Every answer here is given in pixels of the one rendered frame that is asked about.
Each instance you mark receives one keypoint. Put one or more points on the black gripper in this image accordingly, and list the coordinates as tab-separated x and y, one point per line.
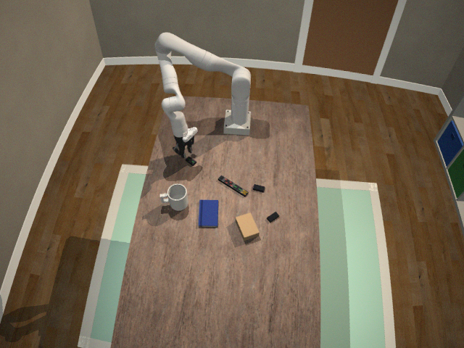
180	143

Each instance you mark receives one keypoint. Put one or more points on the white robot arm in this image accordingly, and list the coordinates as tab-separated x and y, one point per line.
240	87

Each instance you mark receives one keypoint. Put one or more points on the tan rectangular box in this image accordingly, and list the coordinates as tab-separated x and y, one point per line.
247	226

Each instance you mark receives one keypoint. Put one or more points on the blue notebook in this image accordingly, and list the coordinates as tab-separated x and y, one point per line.
208	213

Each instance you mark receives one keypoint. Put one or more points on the grey mug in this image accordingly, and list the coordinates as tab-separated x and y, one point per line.
176	191

